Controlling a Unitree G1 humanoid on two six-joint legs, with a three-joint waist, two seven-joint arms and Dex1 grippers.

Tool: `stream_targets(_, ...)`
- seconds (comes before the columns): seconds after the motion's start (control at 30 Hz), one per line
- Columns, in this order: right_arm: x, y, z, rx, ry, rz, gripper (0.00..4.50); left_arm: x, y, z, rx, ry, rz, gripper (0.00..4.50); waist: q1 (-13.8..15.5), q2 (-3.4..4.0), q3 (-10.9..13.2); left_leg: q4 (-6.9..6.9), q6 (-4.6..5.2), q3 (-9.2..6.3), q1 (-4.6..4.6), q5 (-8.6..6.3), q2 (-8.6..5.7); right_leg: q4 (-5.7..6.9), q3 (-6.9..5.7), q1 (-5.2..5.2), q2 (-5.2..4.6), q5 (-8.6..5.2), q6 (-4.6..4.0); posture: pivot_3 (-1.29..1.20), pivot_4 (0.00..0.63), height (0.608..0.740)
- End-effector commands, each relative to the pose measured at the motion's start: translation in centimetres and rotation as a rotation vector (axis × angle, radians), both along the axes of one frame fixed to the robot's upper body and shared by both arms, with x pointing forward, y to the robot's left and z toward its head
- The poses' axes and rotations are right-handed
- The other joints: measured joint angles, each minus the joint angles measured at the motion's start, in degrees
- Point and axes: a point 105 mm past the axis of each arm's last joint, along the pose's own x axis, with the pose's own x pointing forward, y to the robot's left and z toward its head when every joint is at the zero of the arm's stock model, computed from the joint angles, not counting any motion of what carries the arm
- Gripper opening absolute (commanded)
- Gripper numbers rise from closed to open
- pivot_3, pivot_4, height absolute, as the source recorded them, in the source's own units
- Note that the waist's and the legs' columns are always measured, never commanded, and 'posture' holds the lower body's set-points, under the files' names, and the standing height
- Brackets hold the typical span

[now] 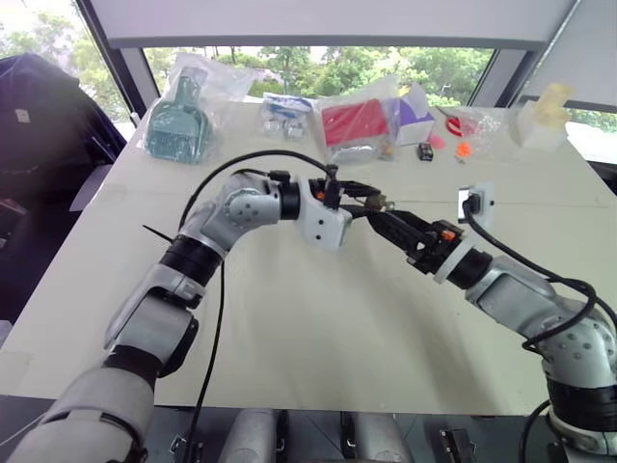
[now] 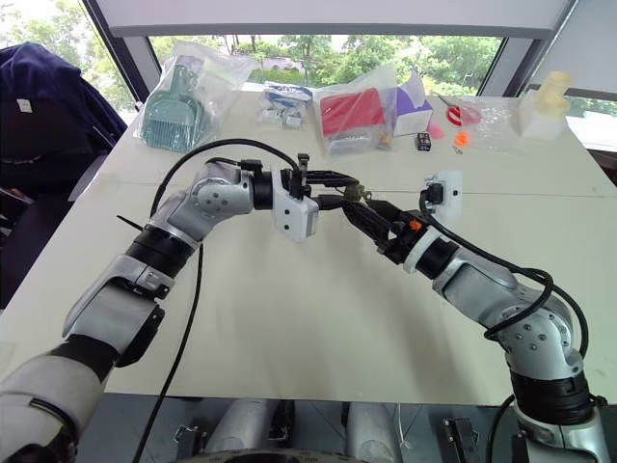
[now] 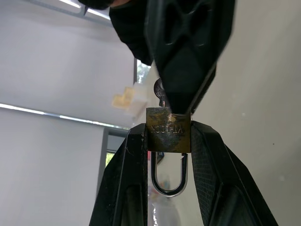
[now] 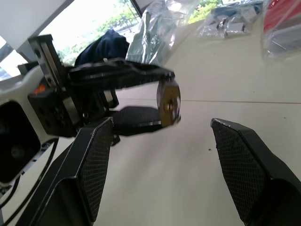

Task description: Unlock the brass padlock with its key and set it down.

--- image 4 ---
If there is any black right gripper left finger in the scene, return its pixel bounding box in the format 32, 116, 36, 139
17, 117, 114, 226

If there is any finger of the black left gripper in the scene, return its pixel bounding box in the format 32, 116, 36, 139
67, 57, 176, 91
110, 106, 166, 137

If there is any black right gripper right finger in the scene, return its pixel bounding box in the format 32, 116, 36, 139
210, 118, 301, 226

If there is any brass padlock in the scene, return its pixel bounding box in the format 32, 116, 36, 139
156, 75, 182, 129

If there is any dark blue cloth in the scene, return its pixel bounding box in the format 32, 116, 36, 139
74, 29, 131, 67

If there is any clear crumpled plastic bag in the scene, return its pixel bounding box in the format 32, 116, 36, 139
125, 0, 201, 66

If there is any plastic bag with blue parts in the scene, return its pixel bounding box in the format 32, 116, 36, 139
199, 0, 264, 40

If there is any clear bag with red item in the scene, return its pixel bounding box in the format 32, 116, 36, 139
260, 0, 301, 65

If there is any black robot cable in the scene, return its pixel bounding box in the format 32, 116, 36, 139
0, 138, 60, 226

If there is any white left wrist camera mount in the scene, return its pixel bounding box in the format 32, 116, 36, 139
0, 64, 60, 190

